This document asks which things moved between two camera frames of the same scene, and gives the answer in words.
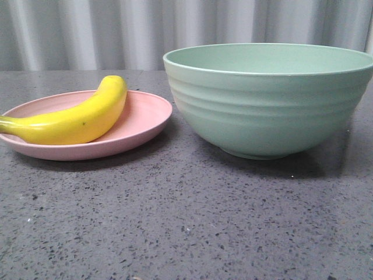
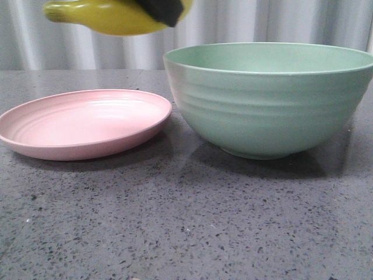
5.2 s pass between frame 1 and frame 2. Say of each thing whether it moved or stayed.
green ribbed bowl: stayed
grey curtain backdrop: stayed
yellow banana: moved
